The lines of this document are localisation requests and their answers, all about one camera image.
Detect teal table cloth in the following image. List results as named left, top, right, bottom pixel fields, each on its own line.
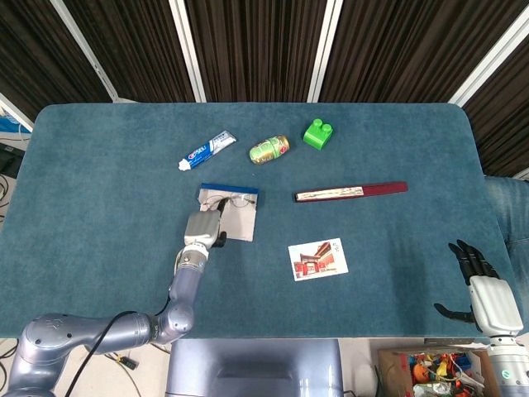
left=0, top=102, right=517, bottom=341

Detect blue-grey robot torso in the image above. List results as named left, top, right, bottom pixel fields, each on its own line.
left=164, top=338, right=345, bottom=397

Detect black rectangular electronic device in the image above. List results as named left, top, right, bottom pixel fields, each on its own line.
left=0, top=142, right=26, bottom=179

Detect dark red folding fan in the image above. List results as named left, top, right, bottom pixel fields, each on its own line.
left=294, top=181, right=409, bottom=203

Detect green toy building block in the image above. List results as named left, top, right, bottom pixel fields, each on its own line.
left=303, top=118, right=335, bottom=152

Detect black floor cable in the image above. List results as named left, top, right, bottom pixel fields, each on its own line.
left=98, top=342, right=173, bottom=397

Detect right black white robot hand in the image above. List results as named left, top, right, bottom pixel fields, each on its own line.
left=433, top=239, right=524, bottom=337

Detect black-framed eyeglasses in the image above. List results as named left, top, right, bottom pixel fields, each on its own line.
left=202, top=194, right=255, bottom=209

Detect blue printed bag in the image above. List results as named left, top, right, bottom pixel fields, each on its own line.
left=0, top=115, right=32, bottom=134

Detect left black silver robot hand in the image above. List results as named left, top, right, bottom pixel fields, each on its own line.
left=183, top=198, right=228, bottom=249

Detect cardboard box of toys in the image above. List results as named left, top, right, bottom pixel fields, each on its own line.
left=378, top=346, right=499, bottom=397

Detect blue glasses case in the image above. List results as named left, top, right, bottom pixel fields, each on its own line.
left=196, top=183, right=260, bottom=242

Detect blue white toothpaste tube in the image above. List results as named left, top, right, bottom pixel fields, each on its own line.
left=178, top=130, right=238, bottom=172

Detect small black floor connector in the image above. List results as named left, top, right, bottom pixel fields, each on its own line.
left=115, top=354, right=140, bottom=371

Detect dark brown pleated curtain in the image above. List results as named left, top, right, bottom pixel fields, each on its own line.
left=61, top=0, right=196, bottom=103
left=0, top=0, right=113, bottom=123
left=462, top=45, right=529, bottom=179
left=318, top=0, right=529, bottom=104
left=183, top=0, right=328, bottom=103

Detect white partition post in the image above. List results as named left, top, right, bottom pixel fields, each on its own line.
left=307, top=0, right=345, bottom=103
left=49, top=0, right=122, bottom=103
left=448, top=6, right=529, bottom=105
left=0, top=92, right=35, bottom=132
left=168, top=0, right=207, bottom=103

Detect green gold nesting doll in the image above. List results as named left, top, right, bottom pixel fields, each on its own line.
left=249, top=134, right=291, bottom=165

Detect white round object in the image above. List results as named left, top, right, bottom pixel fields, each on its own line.
left=358, top=362, right=379, bottom=396

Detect red gate photo postcard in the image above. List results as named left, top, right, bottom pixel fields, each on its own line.
left=288, top=237, right=350, bottom=282

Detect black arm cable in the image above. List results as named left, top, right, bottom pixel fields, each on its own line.
left=53, top=285, right=173, bottom=397

